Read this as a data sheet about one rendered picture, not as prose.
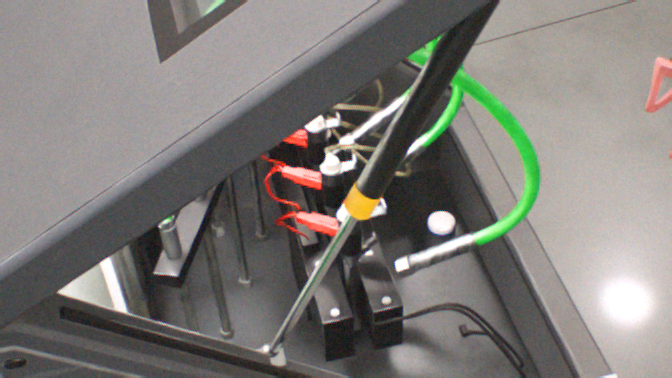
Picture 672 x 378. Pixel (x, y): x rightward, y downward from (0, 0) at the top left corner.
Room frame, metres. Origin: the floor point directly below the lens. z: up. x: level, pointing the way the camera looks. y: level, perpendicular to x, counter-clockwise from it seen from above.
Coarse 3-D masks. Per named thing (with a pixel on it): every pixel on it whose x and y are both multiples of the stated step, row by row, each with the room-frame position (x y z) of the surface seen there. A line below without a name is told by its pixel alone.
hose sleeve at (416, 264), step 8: (472, 232) 0.65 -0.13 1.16; (456, 240) 0.65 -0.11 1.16; (464, 240) 0.65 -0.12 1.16; (472, 240) 0.64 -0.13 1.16; (432, 248) 0.66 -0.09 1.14; (440, 248) 0.65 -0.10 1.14; (448, 248) 0.65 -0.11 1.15; (456, 248) 0.64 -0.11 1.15; (464, 248) 0.64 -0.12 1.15; (472, 248) 0.64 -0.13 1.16; (416, 256) 0.66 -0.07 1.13; (424, 256) 0.65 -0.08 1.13; (432, 256) 0.65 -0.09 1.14; (440, 256) 0.65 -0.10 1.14; (448, 256) 0.64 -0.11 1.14; (416, 264) 0.65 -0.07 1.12; (424, 264) 0.65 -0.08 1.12; (432, 264) 0.65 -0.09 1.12
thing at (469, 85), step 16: (464, 80) 0.65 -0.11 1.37; (480, 96) 0.64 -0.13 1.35; (496, 112) 0.64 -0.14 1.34; (512, 128) 0.64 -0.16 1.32; (528, 144) 0.64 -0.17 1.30; (528, 160) 0.64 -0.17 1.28; (528, 176) 0.64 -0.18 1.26; (528, 192) 0.64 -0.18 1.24; (528, 208) 0.63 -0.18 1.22; (160, 224) 0.70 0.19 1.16; (496, 224) 0.65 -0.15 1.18; (512, 224) 0.64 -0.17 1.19; (480, 240) 0.64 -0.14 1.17
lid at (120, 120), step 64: (0, 0) 0.57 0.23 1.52; (64, 0) 0.53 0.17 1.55; (128, 0) 0.49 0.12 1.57; (192, 0) 0.48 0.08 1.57; (256, 0) 0.43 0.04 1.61; (320, 0) 0.40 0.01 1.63; (384, 0) 0.38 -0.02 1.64; (448, 0) 0.38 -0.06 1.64; (0, 64) 0.50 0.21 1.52; (64, 64) 0.46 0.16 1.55; (128, 64) 0.43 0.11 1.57; (192, 64) 0.40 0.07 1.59; (256, 64) 0.38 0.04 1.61; (320, 64) 0.37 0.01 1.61; (384, 64) 0.37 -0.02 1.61; (0, 128) 0.44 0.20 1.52; (64, 128) 0.41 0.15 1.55; (128, 128) 0.38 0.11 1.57; (192, 128) 0.36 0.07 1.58; (256, 128) 0.36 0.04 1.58; (0, 192) 0.39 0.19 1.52; (64, 192) 0.36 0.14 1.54; (128, 192) 0.34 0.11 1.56; (192, 192) 0.35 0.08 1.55; (0, 256) 0.34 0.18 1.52; (64, 256) 0.34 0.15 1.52; (0, 320) 0.33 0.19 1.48
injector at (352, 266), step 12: (360, 228) 0.74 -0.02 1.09; (348, 240) 0.73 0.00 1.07; (360, 240) 0.74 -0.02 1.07; (372, 240) 0.75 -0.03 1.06; (348, 252) 0.73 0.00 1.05; (360, 252) 0.74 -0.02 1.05; (348, 264) 0.74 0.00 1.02; (360, 264) 0.75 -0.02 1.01; (348, 276) 0.74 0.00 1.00; (348, 288) 0.74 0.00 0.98; (348, 300) 0.74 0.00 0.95; (360, 300) 0.74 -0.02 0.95; (360, 312) 0.74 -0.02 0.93; (360, 324) 0.74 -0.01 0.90
